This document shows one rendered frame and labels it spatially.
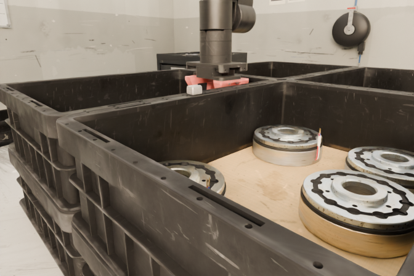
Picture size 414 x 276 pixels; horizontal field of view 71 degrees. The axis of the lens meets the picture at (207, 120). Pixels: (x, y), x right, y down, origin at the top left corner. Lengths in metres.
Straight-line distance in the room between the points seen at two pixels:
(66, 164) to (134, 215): 0.14
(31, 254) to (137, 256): 0.30
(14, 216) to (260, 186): 0.45
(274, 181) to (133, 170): 0.24
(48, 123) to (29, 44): 3.29
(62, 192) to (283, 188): 0.26
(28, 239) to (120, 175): 0.38
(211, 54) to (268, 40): 3.51
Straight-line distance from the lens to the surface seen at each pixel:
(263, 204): 0.34
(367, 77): 0.91
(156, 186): 0.16
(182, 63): 2.12
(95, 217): 0.30
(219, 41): 0.51
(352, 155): 0.41
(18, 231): 0.60
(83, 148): 0.25
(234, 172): 0.40
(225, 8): 0.52
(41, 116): 0.35
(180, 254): 0.19
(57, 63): 3.73
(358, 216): 0.28
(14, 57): 3.56
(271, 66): 1.04
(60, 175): 0.38
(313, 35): 3.81
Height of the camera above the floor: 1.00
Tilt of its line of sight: 16 degrees down
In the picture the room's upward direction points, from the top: straight up
